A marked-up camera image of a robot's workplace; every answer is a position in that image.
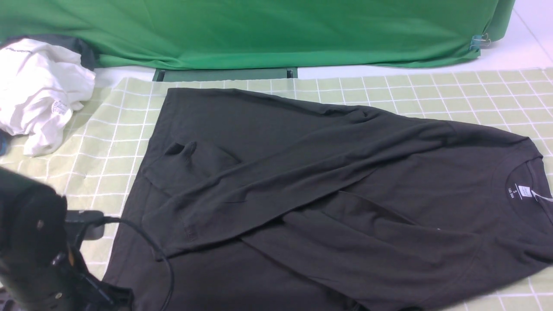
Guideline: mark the crumpled white shirt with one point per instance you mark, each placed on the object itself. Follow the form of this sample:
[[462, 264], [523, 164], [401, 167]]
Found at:
[[41, 86]]

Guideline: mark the green backdrop cloth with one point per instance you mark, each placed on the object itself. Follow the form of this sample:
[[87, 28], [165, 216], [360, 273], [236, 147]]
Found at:
[[244, 34]]

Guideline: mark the light green checkered tablecloth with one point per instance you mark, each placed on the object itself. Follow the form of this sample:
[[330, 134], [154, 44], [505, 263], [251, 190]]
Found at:
[[107, 140]]

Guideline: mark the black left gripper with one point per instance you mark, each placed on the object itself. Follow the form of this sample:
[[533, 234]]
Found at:
[[40, 269]]

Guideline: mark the blue garment at edge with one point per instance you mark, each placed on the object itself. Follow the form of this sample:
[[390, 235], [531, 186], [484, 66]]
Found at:
[[3, 143]]

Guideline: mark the blue binder clip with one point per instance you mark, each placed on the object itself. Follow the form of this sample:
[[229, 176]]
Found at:
[[479, 41]]

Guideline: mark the dark gray long-sleeved shirt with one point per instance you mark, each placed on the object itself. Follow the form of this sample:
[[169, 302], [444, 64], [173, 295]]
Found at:
[[262, 203]]

